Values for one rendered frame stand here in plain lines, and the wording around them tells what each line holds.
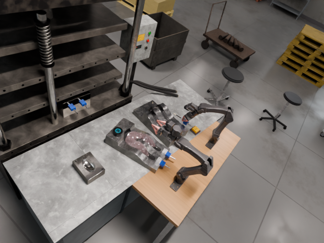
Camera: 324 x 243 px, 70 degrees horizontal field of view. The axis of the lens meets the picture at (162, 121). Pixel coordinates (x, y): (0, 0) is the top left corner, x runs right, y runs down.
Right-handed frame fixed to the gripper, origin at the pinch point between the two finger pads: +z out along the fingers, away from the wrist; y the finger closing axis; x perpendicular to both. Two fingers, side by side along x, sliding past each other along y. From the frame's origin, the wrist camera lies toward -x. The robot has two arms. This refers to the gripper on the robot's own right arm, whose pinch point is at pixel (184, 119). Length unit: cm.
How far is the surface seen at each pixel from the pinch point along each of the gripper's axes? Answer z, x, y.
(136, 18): -34, -88, 22
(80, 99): 34, -64, 64
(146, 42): 0, -85, -12
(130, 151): 11, -1, 61
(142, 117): 20.3, -22.2, 25.9
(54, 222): 20, 12, 131
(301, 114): 29, 114, -315
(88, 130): 37, -35, 71
